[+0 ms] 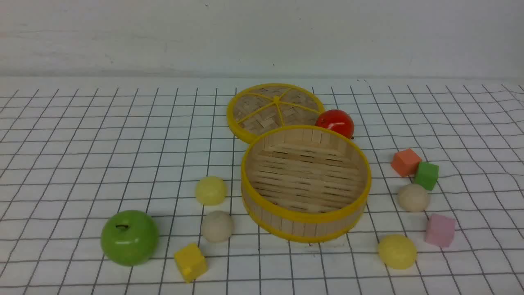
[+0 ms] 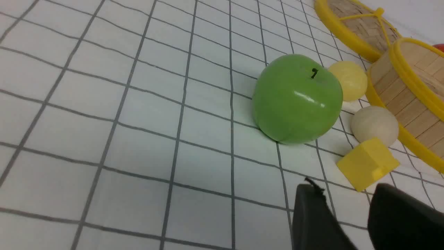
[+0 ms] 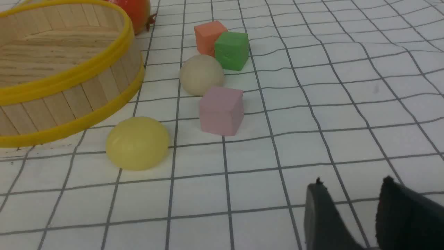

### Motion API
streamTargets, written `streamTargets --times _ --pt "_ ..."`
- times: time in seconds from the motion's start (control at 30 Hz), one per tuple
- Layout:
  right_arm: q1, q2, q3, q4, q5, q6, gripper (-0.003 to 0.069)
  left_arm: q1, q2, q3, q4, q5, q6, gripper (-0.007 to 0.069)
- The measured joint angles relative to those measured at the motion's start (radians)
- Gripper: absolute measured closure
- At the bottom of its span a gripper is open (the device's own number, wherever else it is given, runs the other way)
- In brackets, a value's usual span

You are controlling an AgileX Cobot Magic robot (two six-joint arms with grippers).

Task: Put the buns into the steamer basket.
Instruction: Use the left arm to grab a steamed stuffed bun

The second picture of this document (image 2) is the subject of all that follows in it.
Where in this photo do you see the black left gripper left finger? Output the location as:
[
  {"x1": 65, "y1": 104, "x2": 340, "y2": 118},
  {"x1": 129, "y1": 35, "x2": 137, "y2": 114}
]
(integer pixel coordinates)
[{"x1": 292, "y1": 177, "x2": 357, "y2": 250}]

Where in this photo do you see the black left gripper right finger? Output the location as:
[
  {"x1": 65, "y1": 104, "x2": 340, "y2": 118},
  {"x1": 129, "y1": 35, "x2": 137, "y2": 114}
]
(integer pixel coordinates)
[{"x1": 368, "y1": 183, "x2": 444, "y2": 250}]

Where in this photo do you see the white bun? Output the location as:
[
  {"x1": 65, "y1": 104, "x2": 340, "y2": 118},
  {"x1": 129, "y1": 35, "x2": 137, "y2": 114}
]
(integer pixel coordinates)
[{"x1": 350, "y1": 106, "x2": 399, "y2": 147}]

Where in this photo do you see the yellow bun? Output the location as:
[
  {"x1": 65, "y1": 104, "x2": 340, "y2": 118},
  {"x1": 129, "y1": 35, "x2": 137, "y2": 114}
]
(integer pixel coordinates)
[{"x1": 328, "y1": 61, "x2": 368, "y2": 102}]

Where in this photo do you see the bamboo steamer tray yellow rim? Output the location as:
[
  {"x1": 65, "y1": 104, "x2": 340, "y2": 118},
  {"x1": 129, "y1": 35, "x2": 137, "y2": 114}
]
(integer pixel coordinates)
[{"x1": 366, "y1": 37, "x2": 444, "y2": 172}]

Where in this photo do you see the woven bamboo steamer lid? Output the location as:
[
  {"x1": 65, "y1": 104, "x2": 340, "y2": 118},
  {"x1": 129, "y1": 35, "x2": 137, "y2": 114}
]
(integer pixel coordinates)
[{"x1": 314, "y1": 0, "x2": 402, "y2": 63}]

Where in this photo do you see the yellow cube block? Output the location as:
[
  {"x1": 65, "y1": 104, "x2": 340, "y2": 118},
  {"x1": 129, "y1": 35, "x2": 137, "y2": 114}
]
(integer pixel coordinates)
[{"x1": 336, "y1": 137, "x2": 400, "y2": 192}]

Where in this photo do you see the green apple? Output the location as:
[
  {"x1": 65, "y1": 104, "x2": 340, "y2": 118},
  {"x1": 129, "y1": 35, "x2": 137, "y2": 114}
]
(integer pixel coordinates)
[{"x1": 252, "y1": 54, "x2": 343, "y2": 144}]

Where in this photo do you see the red tomato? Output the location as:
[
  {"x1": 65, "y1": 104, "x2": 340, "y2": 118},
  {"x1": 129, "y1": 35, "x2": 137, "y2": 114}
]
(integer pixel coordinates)
[{"x1": 433, "y1": 44, "x2": 444, "y2": 52}]

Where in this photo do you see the white grid tablecloth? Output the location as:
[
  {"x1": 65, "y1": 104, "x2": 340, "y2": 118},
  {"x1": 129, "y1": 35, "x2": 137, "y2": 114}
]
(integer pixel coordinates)
[{"x1": 0, "y1": 0, "x2": 444, "y2": 250}]

